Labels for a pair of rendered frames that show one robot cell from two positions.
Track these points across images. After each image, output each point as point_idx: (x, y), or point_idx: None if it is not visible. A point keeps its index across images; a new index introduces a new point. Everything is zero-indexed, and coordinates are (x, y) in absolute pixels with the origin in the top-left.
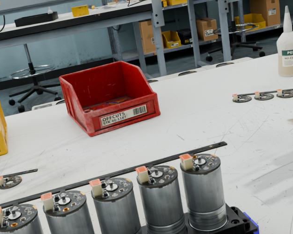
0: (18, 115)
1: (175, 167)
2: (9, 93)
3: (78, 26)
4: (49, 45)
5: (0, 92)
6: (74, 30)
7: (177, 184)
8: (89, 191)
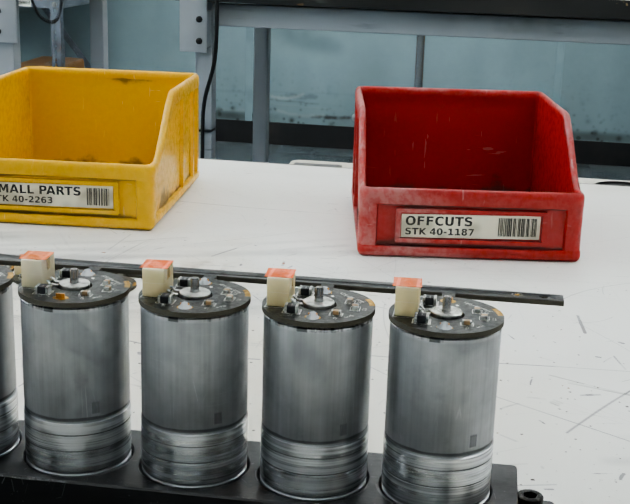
0: (241, 166)
1: (503, 382)
2: (344, 161)
3: (569, 24)
4: (489, 64)
5: (322, 152)
6: (553, 33)
7: (359, 343)
8: (253, 359)
